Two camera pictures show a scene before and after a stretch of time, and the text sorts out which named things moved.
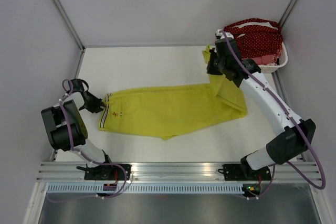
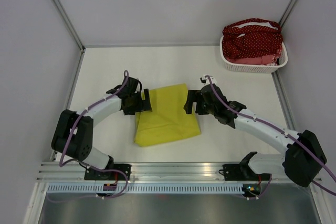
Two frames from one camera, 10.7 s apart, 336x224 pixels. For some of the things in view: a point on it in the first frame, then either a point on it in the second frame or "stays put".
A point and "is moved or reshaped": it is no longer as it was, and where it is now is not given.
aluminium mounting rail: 165,171 stays put
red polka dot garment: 256,36 stays put
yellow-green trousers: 167,112 is moved or reshaped
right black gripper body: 211,68 -> 201,108
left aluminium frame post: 62,11 stays put
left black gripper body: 94,104 -> 135,105
